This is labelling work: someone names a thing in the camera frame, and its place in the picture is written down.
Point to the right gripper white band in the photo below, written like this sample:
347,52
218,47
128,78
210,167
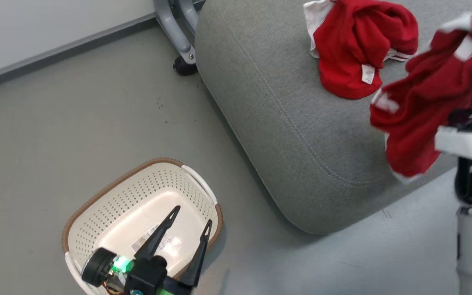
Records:
469,141

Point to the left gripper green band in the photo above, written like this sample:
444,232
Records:
98,266

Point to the red garment with white stripes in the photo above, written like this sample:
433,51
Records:
420,102

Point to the red garment with white label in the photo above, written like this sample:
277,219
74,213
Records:
355,45

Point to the grey fabric sofa cushion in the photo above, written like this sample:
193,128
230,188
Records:
285,106

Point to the white perforated basket brown rim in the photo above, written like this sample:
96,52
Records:
137,205

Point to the round black caster wheel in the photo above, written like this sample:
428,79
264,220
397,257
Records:
184,66

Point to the tall grey partition foot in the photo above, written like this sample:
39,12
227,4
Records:
174,28

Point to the short grey partition foot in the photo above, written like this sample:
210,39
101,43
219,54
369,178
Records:
190,12

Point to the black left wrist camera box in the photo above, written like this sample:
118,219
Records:
148,276

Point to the grey partition bottom rail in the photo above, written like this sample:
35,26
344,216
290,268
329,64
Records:
55,51

